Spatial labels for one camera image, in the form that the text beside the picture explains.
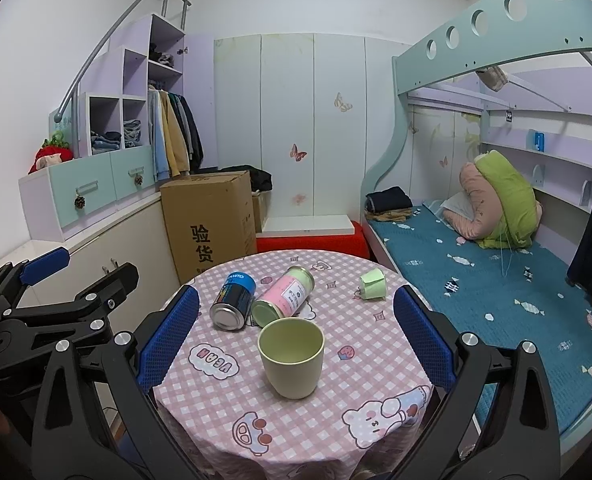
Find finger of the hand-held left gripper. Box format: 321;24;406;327
1;261;141;344
0;247;72;314

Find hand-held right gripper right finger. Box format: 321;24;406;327
391;285;574;480

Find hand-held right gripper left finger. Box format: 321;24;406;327
31;284;201;480

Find small green cup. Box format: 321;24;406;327
359;268;387;301

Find large pale green cup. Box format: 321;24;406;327
257;318;325;401

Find low white cabinet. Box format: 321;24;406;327
0;192;179;331

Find blue candy print bedsheet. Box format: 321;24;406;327
366;204;592;436

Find blue metal can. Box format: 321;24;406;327
210;272;257;331

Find pink checked tablecloth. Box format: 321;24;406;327
153;249;434;480

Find green drawer unit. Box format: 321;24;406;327
18;144;159;242

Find strawberry plush toy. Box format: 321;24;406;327
28;130;75;175

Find large cardboard box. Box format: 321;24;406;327
159;170;257;285

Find pink and green can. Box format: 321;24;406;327
251;266;315;329

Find folded jeans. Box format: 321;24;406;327
91;131;123;155

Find white pillow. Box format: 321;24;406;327
441;191;476;223

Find red stool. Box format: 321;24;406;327
256;221;369;260

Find folded dark clothes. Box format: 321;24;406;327
365;186;415;222

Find light blue hanging shirt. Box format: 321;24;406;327
148;91;169;181

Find pink quilt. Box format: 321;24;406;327
442;162;544;241

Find folded grey clothes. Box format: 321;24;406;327
122;119;143;149

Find yellow hanging jacket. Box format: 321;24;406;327
159;92;189;177

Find small cardboard box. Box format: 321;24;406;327
252;192;269;233

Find white board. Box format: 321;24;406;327
256;214;355;235

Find green quilt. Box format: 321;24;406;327
473;150;539;250

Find dark hanging jackets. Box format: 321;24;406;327
170;92;205;173

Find black clothes pile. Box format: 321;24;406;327
221;164;273;194

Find purple stepped shelf cabinet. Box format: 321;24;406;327
76;12;187;161

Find dark clothes on shelf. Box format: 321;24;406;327
149;42;176;67

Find grey metal handrail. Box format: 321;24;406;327
57;0;193;117

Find white wardrobe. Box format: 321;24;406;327
213;32;417;222

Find grey cloth bundle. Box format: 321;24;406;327
476;65;508;92

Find green bunk bed frame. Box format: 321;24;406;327
363;0;592;456

